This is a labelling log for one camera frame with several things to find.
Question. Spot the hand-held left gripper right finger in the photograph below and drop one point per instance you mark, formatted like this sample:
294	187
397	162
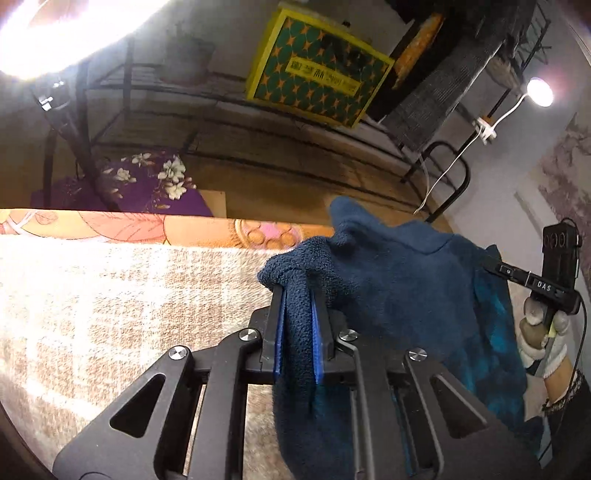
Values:
316	341

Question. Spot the blue plaid fleece jacket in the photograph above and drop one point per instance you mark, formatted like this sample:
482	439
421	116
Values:
392	286

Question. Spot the person's right hand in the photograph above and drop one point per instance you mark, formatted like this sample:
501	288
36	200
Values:
531	332

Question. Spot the person's right forearm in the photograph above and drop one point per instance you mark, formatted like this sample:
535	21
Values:
561	383

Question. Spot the grey plaid hanging coat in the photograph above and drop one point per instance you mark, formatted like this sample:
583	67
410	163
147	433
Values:
438	92

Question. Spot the black metal clothes rack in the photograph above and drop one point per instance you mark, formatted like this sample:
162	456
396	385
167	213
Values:
130	60

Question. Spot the beige checked blanket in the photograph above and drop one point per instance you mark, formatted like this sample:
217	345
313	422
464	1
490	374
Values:
115	300

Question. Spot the orange printed bed sheet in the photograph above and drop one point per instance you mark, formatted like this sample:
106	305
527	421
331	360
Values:
194	228

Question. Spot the light wooden board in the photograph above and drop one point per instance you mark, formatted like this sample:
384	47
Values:
214	203

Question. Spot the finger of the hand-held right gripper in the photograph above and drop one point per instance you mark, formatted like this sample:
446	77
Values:
512	273

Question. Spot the green yellow patterned box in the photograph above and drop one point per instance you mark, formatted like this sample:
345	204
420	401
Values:
318	69

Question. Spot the black metal chair frame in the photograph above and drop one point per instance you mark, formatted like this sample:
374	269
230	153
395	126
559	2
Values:
464	184

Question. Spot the dark plant pot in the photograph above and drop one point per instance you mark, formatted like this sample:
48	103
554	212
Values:
184	60

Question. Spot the white clip lamp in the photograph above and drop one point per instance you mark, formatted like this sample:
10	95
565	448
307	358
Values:
540	92

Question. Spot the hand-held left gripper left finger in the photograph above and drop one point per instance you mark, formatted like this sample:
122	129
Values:
278	332

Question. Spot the purple floral cloth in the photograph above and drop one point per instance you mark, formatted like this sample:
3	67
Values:
147	184

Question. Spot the black light stand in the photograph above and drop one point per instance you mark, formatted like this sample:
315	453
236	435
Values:
69	134

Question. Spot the orange hanging item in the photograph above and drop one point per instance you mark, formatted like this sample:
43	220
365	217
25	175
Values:
415	50

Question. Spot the landscape painting wall hanging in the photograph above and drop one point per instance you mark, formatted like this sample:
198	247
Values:
568	184

